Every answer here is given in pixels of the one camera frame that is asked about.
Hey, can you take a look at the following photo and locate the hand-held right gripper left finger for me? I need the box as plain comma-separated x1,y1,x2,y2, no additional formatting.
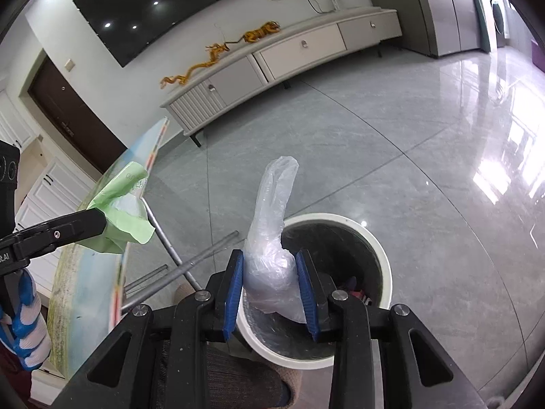
51,249,245,409

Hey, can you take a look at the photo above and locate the washing machine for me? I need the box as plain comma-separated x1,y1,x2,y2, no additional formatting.
483,0,512,49

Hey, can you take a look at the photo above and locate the white round trash bin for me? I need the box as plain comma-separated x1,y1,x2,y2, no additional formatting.
236,213,392,370

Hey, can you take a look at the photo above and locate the person's left forearm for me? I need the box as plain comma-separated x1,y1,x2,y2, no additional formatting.
0,341,35,405

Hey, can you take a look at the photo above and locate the white television cabinet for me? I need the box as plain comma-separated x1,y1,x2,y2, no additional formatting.
159,7,403,148

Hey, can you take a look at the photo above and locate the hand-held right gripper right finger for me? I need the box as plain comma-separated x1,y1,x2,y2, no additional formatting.
295,249,490,409

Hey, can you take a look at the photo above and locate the golden tiger ornament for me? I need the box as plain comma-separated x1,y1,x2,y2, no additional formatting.
243,21,282,44

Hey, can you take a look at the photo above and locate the black wall television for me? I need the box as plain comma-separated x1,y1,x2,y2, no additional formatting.
72,0,320,68

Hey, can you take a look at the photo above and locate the green plastic bag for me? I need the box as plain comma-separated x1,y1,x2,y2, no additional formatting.
83,162,156,254

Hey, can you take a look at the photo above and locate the purple box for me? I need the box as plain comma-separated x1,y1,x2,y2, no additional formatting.
530,38,545,73

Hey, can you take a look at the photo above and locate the flower-print folding table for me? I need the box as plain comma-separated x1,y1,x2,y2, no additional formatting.
47,117,239,380

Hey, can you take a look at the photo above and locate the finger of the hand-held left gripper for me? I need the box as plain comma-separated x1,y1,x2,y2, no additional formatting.
15,207,107,261

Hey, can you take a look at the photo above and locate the person's left hand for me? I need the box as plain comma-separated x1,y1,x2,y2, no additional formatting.
0,270,52,371

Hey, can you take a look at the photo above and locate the golden dragon ornament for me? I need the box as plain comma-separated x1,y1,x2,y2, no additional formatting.
160,42,233,90

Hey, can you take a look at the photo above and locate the white wall cabinet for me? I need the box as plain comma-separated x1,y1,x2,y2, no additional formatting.
0,89,96,290

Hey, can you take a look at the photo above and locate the dark brown door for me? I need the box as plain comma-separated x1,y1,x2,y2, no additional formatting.
28,57,128,175

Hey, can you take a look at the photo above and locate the clear white plastic bag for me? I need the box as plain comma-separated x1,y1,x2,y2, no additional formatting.
243,155,307,323

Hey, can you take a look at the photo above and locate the grey refrigerator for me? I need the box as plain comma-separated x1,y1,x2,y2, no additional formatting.
404,0,490,58

